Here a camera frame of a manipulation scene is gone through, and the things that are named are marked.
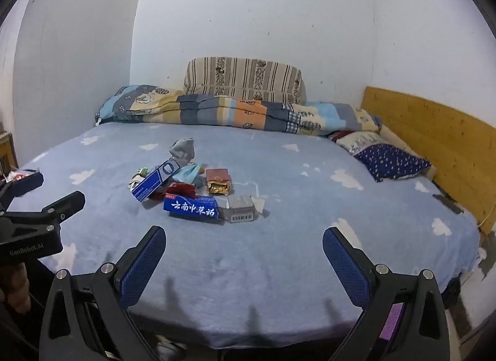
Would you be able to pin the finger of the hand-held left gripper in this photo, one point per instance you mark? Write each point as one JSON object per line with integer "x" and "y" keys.
{"x": 66, "y": 203}
{"x": 23, "y": 186}

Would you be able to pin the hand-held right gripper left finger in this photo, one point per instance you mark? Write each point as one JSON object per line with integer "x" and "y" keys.
{"x": 143, "y": 264}

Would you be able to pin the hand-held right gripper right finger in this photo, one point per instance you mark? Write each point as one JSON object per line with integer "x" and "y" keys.
{"x": 347, "y": 268}

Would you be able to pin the blue face mask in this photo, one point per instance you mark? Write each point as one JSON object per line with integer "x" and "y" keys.
{"x": 190, "y": 173}

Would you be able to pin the grey sock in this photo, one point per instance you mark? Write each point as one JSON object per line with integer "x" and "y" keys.
{"x": 184, "y": 149}

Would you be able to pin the person's left hand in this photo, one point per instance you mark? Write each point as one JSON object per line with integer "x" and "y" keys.
{"x": 15, "y": 287}

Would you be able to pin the wooden furniture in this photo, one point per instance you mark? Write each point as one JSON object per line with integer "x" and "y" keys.
{"x": 6, "y": 151}

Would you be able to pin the blue box white lettering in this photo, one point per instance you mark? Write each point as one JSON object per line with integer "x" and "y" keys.
{"x": 190, "y": 208}

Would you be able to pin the blue cloud bed sheet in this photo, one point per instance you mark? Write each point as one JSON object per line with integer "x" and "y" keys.
{"x": 271, "y": 268}

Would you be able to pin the small green white wrapper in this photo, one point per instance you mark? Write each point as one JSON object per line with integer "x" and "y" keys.
{"x": 137, "y": 177}

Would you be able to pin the long blue white box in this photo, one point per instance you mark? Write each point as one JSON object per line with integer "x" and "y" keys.
{"x": 153, "y": 182}

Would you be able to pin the red wrapper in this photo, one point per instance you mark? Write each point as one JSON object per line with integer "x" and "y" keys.
{"x": 182, "y": 189}

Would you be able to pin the white paper scrap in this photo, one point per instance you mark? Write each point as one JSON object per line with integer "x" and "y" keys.
{"x": 259, "y": 204}

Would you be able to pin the brown foil packet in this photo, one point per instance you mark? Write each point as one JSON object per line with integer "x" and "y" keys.
{"x": 217, "y": 180}

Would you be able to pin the small grey box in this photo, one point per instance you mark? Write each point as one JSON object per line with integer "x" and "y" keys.
{"x": 240, "y": 208}

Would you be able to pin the navy star pillow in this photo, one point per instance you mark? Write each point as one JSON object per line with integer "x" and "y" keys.
{"x": 391, "y": 161}

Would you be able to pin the white red patterned pillow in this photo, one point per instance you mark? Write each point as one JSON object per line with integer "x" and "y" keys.
{"x": 358, "y": 140}

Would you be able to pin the wooden headboard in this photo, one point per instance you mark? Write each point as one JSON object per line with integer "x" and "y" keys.
{"x": 438, "y": 132}

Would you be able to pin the patchwork cartoon quilt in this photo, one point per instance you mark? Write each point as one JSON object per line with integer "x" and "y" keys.
{"x": 217, "y": 111}

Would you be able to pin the striped beige pillow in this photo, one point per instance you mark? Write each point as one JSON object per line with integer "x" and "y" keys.
{"x": 244, "y": 78}

